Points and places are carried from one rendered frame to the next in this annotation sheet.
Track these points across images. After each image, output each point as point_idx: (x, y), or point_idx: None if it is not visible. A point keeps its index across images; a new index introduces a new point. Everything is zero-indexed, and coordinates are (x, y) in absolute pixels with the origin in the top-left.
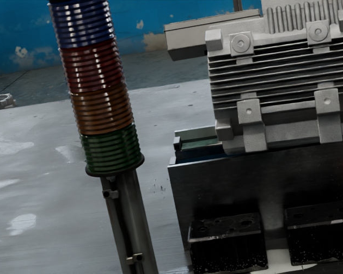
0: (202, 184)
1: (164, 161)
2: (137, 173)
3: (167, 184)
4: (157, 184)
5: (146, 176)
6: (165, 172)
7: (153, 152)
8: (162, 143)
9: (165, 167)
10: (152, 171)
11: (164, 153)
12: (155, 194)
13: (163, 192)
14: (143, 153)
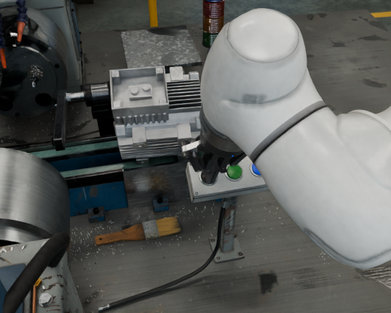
0: None
1: (292, 255)
2: (305, 236)
3: (268, 217)
4: (277, 218)
5: (293, 230)
6: (280, 236)
7: (314, 277)
8: (318, 297)
9: (285, 244)
10: (293, 239)
11: (303, 274)
12: (269, 204)
13: (265, 207)
14: (325, 276)
